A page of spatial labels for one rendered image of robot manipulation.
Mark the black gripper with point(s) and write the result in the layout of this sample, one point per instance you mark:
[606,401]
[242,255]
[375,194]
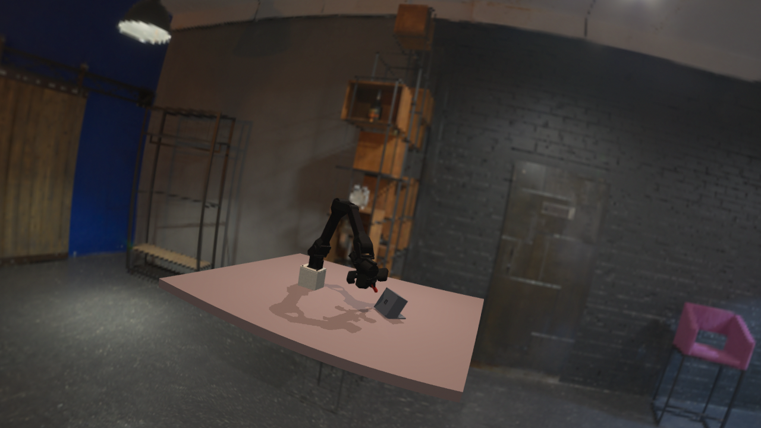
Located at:
[381,276]

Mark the grey sloped panel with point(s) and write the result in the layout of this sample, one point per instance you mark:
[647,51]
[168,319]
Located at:
[391,304]

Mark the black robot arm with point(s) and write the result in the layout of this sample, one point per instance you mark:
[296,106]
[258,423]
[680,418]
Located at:
[362,243]

